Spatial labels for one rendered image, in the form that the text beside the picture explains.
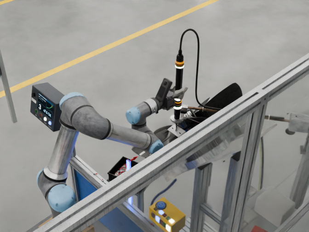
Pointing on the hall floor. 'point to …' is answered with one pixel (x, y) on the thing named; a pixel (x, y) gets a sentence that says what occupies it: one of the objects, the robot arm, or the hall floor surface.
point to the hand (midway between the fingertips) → (182, 85)
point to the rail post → (75, 183)
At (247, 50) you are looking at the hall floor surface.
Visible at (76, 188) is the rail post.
